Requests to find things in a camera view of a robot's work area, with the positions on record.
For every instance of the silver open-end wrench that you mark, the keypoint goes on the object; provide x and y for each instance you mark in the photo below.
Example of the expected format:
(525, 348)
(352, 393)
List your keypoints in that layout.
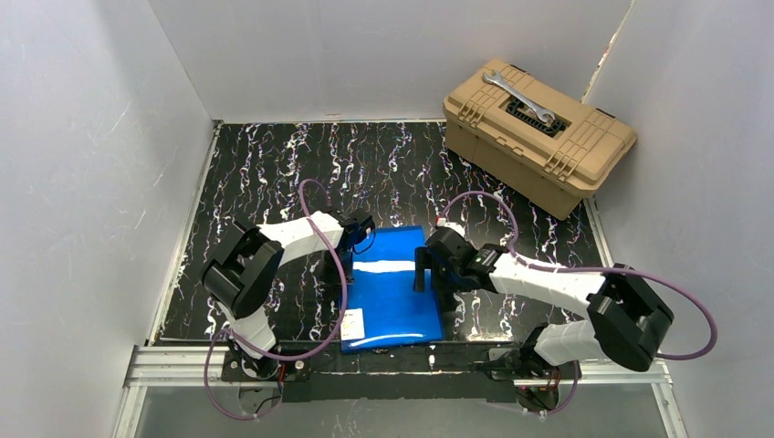
(494, 77)

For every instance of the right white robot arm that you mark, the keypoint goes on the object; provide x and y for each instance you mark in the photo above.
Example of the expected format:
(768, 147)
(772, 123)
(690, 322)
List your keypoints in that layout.
(621, 318)

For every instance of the blue plastic folder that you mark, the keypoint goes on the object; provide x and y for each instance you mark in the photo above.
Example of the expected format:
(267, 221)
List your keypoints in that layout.
(383, 310)

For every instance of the tan plastic toolbox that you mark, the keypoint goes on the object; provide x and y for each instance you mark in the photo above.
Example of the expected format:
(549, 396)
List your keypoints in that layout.
(555, 166)

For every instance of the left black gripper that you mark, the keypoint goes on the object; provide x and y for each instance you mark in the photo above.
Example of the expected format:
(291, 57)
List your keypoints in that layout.
(334, 265)

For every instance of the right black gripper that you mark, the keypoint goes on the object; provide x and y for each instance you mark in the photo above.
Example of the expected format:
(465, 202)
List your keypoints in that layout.
(424, 258)

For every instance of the aluminium frame rail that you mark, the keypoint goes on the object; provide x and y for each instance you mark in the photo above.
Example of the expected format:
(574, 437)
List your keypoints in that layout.
(189, 391)

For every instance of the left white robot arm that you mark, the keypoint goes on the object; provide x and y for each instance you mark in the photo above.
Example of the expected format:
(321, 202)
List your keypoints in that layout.
(241, 272)

